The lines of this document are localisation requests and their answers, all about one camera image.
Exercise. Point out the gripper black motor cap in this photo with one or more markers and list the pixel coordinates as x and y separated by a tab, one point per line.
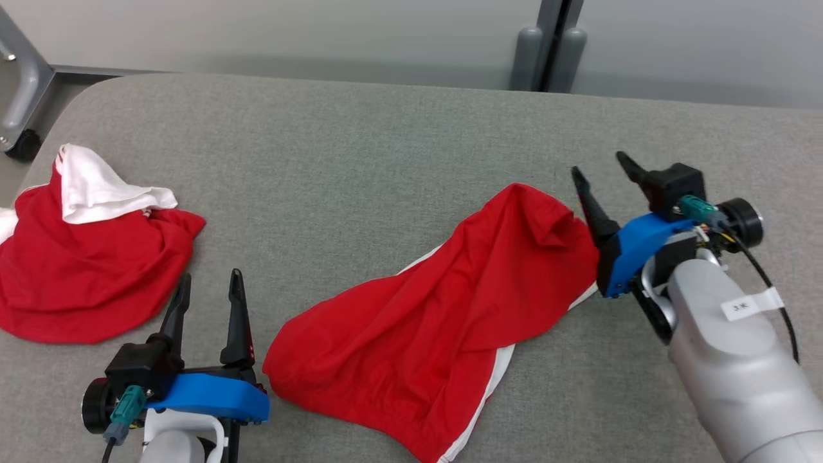
96	405
742	222

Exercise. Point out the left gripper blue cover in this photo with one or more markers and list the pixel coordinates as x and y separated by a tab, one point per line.
212	395

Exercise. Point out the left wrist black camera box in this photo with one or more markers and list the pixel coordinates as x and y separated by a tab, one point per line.
138	366

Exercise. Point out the right gripper black motor cap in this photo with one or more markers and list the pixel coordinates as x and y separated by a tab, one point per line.
742	222

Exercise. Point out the grey metal partition post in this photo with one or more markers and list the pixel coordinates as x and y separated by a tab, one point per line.
551	13

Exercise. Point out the red shorts with white stripe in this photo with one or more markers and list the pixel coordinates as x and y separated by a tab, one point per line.
418	308

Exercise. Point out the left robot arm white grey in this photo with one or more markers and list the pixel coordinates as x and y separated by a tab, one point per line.
173	444

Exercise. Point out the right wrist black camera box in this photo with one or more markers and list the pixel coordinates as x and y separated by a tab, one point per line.
672	186

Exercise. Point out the black caster wheel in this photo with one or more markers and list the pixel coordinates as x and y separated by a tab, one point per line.
24	146

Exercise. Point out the red jersey with number print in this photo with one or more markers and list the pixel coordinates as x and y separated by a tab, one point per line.
83	276

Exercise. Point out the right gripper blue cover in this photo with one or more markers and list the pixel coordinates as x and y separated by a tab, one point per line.
627	251

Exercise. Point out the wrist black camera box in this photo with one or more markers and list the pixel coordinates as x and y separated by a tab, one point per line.
138	366
672	186

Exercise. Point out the left gripper black motor cap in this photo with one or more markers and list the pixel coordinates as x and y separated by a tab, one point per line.
96	405

